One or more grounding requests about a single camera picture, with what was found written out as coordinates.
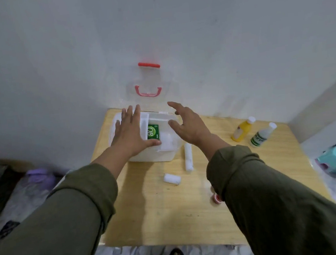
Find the person's right hand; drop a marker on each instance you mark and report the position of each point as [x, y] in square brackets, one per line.
[194, 131]

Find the person's left hand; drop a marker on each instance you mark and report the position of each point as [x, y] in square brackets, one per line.
[129, 136]

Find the green medicine box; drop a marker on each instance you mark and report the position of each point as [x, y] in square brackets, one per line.
[153, 131]

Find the long white bandage roll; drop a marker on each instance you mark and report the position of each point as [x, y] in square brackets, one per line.
[188, 158]

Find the clear bag of cotton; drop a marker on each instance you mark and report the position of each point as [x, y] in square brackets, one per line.
[167, 141]

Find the white first aid box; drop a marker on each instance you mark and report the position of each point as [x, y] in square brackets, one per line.
[150, 158]

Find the yellow liquid bottle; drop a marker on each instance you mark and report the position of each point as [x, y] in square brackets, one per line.
[241, 130]

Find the short white bandage roll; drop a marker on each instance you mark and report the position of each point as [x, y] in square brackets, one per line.
[172, 179]

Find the white bottle green label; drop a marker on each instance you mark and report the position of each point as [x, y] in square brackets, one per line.
[261, 137]

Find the person's left forearm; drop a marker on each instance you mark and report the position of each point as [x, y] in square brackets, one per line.
[53, 237]

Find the person's right forearm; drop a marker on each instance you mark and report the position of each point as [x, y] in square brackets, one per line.
[288, 215]

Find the wooden table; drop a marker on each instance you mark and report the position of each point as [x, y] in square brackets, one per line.
[167, 217]

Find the purple plastic item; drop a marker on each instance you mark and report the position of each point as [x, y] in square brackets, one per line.
[38, 175]

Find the black patterned floor mat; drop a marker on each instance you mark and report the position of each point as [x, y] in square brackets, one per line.
[5, 230]

